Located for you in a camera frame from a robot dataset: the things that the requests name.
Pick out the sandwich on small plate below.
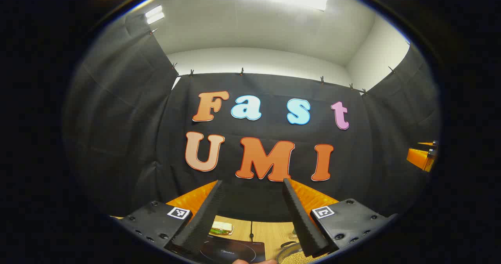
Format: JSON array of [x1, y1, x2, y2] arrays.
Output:
[[209, 221, 234, 236]]

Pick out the black induction cooktop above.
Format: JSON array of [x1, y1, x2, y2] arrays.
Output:
[[199, 235, 266, 264]]

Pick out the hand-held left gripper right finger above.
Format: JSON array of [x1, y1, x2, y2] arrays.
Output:
[[282, 177, 398, 258]]

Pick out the row of small cloth clips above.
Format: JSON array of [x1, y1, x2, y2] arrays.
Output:
[[149, 28, 396, 96]]

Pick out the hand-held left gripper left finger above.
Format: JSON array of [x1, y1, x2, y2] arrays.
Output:
[[111, 180, 225, 257]]

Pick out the small ceiling light panel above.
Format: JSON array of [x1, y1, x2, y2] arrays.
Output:
[[145, 5, 165, 25]]

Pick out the heap of soybeans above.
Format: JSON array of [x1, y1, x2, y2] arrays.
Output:
[[282, 252, 327, 264]]

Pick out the steel pot with black handle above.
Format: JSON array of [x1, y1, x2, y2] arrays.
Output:
[[277, 241, 330, 264]]

